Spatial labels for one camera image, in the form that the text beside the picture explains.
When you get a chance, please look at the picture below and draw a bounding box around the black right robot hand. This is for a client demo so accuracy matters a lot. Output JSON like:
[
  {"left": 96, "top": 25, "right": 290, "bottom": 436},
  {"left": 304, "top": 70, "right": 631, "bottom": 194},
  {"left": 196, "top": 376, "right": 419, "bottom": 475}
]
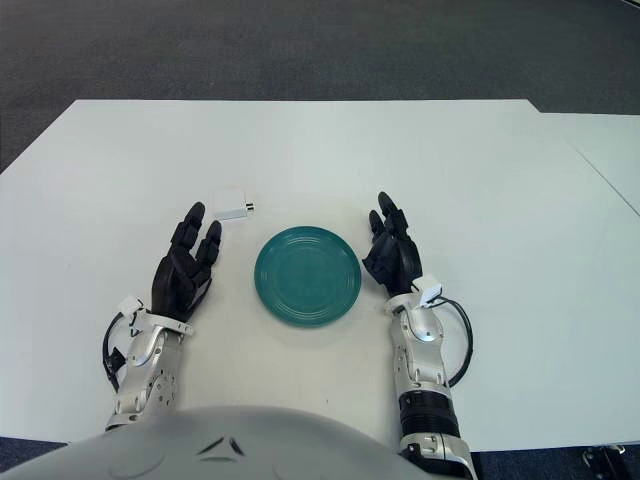
[{"left": 361, "top": 191, "right": 424, "bottom": 297}]

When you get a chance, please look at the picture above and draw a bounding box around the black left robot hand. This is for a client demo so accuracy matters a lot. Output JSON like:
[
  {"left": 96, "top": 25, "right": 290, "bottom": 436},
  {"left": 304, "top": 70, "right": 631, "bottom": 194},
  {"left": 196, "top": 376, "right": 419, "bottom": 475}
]
[{"left": 151, "top": 201, "right": 224, "bottom": 324}]

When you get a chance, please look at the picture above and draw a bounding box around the white charger plug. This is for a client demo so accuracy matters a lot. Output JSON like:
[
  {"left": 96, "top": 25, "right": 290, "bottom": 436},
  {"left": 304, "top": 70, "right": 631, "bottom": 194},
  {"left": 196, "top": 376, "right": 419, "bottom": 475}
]
[{"left": 210, "top": 187, "right": 258, "bottom": 223}]

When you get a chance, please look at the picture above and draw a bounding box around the teal round plate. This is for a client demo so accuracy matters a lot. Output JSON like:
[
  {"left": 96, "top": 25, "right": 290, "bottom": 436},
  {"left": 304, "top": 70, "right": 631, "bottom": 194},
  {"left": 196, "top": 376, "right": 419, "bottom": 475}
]
[{"left": 253, "top": 225, "right": 363, "bottom": 331}]

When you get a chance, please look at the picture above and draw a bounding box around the grey robot torso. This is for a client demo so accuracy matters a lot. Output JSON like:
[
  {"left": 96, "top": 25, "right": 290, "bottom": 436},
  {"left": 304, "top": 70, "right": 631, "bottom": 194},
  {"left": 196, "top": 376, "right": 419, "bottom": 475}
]
[{"left": 0, "top": 405, "right": 474, "bottom": 480}]

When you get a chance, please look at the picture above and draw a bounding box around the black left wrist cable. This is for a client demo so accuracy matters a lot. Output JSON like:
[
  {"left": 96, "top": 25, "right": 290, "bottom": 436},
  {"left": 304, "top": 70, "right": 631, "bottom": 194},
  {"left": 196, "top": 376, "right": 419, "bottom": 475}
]
[{"left": 102, "top": 312, "right": 131, "bottom": 396}]

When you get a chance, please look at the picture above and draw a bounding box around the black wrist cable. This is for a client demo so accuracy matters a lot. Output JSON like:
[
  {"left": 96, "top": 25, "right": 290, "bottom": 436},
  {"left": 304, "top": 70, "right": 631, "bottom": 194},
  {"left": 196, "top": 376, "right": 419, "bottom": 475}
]
[
  {"left": 102, "top": 312, "right": 131, "bottom": 396},
  {"left": 434, "top": 296, "right": 474, "bottom": 389}
]

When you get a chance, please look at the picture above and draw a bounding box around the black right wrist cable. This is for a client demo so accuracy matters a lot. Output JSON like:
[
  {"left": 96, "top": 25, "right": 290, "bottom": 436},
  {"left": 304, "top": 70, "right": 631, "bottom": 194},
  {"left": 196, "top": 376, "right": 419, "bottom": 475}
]
[{"left": 434, "top": 296, "right": 474, "bottom": 389}]

